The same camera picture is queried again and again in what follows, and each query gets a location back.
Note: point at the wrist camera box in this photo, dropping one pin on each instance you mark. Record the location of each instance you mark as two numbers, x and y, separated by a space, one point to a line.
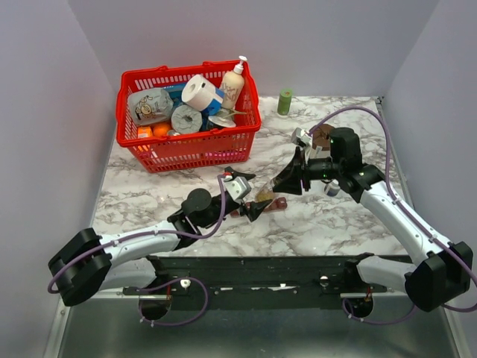
237 188
302 138

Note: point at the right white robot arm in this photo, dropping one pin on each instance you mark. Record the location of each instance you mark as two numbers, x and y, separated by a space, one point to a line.
439 270

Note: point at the white toilet paper roll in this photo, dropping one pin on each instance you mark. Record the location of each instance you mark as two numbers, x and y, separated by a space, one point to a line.
202 95

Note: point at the orange fruit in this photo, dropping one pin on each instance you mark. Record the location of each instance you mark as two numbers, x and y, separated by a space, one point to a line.
161 129

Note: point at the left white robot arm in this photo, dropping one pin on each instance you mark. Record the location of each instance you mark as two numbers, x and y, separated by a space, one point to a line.
80 268

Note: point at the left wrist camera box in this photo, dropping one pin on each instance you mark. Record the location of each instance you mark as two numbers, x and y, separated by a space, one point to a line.
237 188

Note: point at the green lid of bottle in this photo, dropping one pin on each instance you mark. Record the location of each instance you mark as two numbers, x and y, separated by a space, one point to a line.
284 103

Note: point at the blue package in basket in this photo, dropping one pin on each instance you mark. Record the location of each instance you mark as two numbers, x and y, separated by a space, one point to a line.
175 92

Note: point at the cream pump lotion bottle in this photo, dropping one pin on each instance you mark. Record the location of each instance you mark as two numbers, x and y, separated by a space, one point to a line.
232 84

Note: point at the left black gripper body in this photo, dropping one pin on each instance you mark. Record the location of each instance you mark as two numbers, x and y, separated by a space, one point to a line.
233 206

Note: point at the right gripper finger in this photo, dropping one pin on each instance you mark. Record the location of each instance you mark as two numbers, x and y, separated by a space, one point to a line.
296 164
287 182

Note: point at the silver tin can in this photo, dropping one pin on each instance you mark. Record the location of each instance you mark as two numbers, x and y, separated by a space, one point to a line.
224 118

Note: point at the white small pill bottle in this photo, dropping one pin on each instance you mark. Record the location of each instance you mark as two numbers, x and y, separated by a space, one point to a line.
332 188

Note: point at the grey toilet paper roll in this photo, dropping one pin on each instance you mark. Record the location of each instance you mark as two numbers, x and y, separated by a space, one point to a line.
186 120

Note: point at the clear pill bottle yellow pills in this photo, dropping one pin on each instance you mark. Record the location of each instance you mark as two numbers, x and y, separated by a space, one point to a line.
267 192

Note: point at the red plastic shopping basket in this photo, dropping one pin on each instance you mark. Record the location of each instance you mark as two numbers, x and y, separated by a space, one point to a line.
206 148

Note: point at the red weekly pill organizer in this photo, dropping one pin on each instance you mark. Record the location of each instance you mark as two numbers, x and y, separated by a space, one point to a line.
277 204

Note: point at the beige jar brown lid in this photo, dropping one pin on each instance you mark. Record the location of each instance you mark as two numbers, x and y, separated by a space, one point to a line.
321 142

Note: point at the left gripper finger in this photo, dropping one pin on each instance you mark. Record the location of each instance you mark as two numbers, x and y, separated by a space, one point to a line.
253 210
231 174

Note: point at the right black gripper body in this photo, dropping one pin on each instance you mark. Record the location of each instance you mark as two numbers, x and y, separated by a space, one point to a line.
305 176

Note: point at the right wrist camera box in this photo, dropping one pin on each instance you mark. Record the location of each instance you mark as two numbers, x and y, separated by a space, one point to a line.
302 138

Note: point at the orange small box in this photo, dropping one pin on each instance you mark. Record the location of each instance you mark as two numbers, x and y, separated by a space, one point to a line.
145 132

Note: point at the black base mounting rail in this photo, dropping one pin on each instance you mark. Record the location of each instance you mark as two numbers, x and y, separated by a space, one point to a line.
255 283

